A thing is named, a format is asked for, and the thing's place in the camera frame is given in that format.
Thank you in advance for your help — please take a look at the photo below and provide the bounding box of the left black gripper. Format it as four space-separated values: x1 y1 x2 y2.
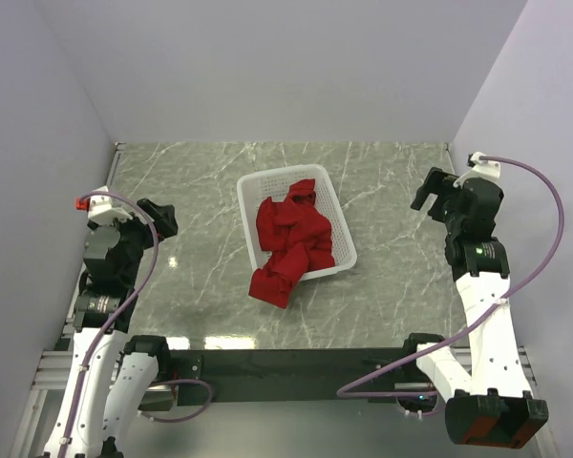
102 198 177 283

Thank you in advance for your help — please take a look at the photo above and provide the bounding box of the white plastic perforated basket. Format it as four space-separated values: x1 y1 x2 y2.
236 164 357 281

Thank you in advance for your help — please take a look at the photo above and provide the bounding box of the red t shirt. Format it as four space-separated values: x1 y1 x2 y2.
249 178 335 309

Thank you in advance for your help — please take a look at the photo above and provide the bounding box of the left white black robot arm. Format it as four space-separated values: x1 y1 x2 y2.
43 189 179 457

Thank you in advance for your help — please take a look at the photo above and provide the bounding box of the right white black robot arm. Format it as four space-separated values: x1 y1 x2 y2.
399 167 549 448

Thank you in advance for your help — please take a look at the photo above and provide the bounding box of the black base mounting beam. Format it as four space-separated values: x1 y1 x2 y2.
171 347 406 403

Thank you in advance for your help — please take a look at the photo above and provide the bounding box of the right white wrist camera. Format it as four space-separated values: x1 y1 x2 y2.
453 152 500 188

